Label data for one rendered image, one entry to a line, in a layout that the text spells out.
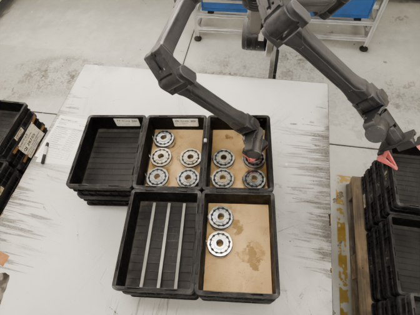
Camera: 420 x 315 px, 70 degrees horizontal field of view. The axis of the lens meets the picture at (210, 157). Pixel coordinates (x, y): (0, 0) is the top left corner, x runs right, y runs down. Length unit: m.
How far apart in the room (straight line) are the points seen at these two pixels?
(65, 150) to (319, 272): 1.44
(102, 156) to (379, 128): 1.21
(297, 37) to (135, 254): 1.00
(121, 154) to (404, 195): 1.53
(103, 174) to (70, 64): 2.19
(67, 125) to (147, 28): 2.00
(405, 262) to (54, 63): 3.43
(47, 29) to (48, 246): 3.00
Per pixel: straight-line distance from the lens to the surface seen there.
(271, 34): 0.87
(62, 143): 1.91
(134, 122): 1.58
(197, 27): 3.33
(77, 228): 1.62
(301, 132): 1.73
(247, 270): 1.26
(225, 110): 1.09
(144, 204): 1.40
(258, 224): 1.31
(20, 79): 3.69
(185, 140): 1.52
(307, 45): 0.89
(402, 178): 2.02
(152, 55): 0.97
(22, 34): 4.30
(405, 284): 1.92
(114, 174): 1.51
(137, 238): 1.35
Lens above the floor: 2.07
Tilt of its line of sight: 59 degrees down
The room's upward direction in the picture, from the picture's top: 7 degrees counter-clockwise
